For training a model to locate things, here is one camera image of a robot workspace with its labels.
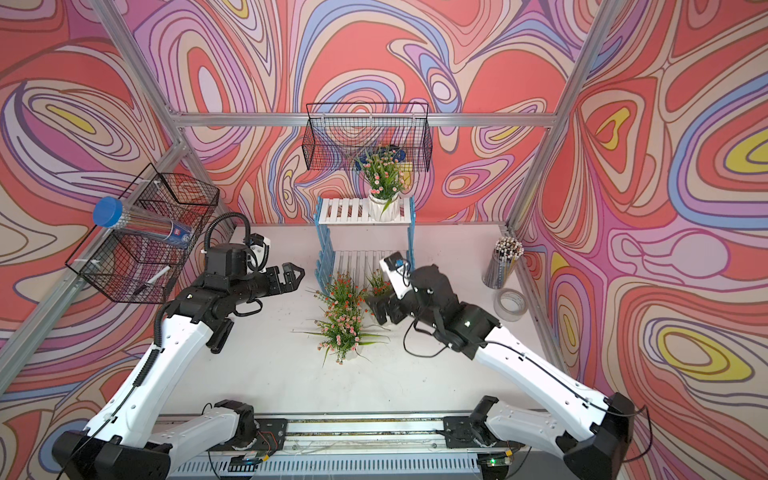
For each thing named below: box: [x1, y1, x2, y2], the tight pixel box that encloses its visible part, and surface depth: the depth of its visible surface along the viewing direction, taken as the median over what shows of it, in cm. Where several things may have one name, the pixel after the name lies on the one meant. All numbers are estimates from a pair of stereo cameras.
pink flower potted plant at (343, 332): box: [291, 306, 391, 367], surface depth 78 cm
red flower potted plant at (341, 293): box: [305, 270, 369, 312], surface depth 85 cm
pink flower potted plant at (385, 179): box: [354, 144, 406, 222], surface depth 76 cm
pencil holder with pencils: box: [482, 236, 524, 290], surface depth 92 cm
